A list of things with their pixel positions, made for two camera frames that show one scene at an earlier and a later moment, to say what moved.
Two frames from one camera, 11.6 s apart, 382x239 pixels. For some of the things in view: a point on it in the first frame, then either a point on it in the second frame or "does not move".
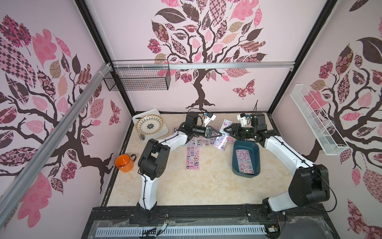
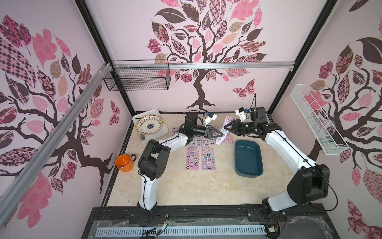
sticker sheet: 222,141 to 208,158
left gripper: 207,130 does not move
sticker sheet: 244,161 to 228,120
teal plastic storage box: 253,148 does not move
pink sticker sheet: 231,139 does not move
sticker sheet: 192,162 does not move
